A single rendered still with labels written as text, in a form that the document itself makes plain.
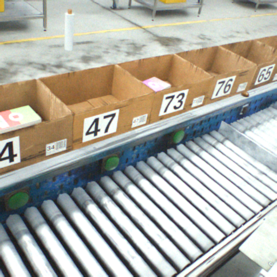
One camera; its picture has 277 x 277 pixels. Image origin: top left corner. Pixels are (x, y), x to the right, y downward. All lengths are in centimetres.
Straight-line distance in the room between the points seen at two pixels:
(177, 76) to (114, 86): 39
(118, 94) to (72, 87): 24
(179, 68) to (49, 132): 90
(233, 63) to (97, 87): 89
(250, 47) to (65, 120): 162
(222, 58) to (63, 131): 123
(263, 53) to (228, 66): 39
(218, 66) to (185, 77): 40
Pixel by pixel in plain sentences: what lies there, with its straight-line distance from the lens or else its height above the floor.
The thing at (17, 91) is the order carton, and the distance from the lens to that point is 138.
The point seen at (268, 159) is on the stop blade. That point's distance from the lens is 171.
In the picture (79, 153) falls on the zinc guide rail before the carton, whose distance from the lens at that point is 124.
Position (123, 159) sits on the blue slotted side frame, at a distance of 144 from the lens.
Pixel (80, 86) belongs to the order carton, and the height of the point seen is 97.
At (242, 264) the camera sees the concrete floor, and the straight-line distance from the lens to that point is 223.
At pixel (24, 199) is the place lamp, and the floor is 81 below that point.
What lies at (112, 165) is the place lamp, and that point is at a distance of 133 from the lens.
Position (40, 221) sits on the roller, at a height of 75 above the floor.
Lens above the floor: 169
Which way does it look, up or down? 36 degrees down
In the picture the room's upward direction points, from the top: 11 degrees clockwise
